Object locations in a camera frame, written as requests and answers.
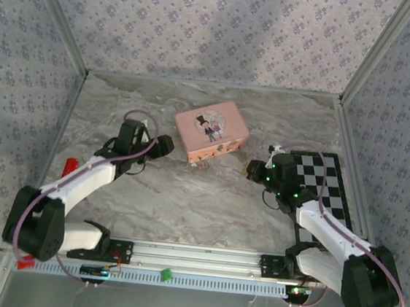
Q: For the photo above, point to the pink tin box with cartoon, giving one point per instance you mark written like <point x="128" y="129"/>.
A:
<point x="189" y="130"/>

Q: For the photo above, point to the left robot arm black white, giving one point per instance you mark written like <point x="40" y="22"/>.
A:
<point x="77" y="184"/>

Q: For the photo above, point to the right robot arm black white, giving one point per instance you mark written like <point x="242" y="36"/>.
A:
<point x="329" y="229"/>

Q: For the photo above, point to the black white checkerboard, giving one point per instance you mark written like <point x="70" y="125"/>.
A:
<point x="333" y="189"/>

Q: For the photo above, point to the red plastic piece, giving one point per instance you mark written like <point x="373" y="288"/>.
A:
<point x="71" y="167"/>

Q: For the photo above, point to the right circuit board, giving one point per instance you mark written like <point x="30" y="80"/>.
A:
<point x="298" y="293"/>

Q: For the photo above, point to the circuit board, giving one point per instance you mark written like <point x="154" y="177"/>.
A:
<point x="93" y="271"/>
<point x="298" y="293"/>

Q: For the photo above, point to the green tag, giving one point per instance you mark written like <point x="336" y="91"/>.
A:
<point x="166" y="275"/>

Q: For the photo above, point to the left circuit board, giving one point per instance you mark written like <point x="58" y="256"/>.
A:
<point x="93" y="271"/>

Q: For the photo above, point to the red tag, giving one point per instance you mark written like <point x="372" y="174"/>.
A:
<point x="25" y="263"/>

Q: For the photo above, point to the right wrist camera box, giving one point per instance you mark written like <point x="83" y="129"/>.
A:
<point x="270" y="163"/>

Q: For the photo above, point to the aluminium side rail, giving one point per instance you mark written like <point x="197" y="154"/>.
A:
<point x="349" y="139"/>
<point x="61" y="123"/>

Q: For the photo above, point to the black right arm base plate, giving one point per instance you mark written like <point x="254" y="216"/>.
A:
<point x="270" y="266"/>

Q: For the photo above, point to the aluminium mounting rail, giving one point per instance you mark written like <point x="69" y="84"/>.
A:
<point x="197" y="257"/>

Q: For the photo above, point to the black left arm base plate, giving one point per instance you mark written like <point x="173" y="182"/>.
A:
<point x="123" y="253"/>

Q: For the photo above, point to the aluminium frame post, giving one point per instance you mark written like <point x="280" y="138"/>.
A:
<point x="381" y="51"/>
<point x="58" y="17"/>

